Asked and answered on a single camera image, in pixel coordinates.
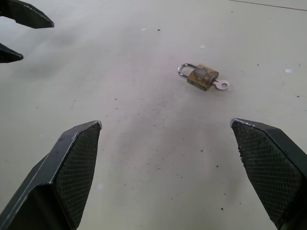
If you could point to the worn brass padlock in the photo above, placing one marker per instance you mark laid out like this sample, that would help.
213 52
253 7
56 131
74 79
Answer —
202 76

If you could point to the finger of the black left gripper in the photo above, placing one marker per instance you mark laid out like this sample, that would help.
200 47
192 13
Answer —
28 14
9 55

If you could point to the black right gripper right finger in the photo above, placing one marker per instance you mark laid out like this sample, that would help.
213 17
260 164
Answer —
271 167

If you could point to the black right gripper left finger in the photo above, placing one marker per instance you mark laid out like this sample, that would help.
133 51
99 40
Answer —
60 172

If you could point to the small silver key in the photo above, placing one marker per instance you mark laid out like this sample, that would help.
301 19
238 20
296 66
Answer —
223 84

